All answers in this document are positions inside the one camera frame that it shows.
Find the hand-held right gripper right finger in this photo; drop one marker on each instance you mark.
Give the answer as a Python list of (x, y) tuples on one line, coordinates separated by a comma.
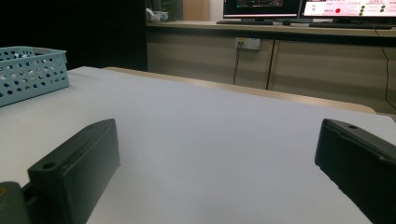
[(358, 165)]

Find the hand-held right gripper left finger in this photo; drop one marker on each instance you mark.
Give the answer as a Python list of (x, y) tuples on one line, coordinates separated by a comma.
[(77, 161)]

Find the light blue plastic basket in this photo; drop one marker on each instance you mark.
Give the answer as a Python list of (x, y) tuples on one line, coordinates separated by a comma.
[(31, 90)]

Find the black keyboard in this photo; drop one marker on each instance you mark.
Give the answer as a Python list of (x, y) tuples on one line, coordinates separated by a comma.
[(348, 25), (244, 22)]

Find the bright screen monitor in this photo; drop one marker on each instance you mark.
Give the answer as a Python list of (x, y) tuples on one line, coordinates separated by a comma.
[(345, 7)]

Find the black computer mouse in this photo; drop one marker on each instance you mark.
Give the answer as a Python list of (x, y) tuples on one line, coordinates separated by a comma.
[(286, 22)]

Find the beige wooden cabinet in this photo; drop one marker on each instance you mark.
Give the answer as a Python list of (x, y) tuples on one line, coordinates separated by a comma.
[(202, 59)]

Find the tissue box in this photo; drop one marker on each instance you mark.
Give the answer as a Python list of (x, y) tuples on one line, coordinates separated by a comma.
[(157, 15)]

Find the dark screen monitor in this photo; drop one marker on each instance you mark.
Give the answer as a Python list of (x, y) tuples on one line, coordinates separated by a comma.
[(261, 7)]

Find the white wall socket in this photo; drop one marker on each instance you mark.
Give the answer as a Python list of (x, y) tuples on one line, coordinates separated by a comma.
[(249, 43)]

